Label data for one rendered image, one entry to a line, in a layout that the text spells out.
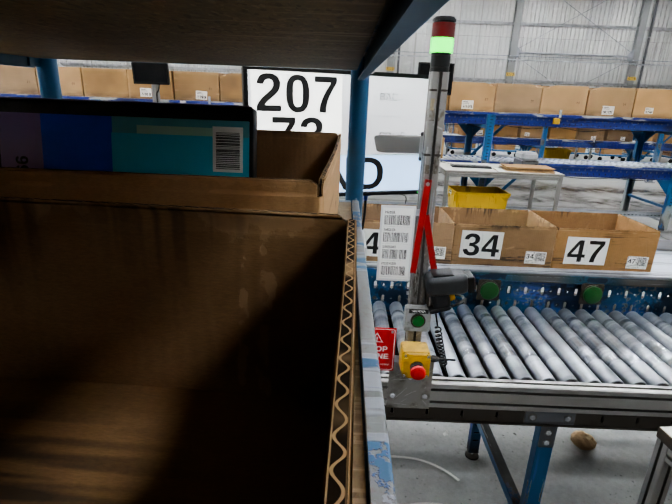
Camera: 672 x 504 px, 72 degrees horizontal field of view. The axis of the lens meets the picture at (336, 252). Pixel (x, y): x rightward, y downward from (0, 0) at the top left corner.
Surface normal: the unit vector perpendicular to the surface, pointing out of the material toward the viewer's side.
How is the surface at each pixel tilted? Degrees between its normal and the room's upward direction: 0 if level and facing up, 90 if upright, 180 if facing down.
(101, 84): 90
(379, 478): 0
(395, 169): 86
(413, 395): 90
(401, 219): 90
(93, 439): 0
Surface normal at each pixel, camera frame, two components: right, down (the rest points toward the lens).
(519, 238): -0.02, 0.33
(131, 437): 0.04, -0.95
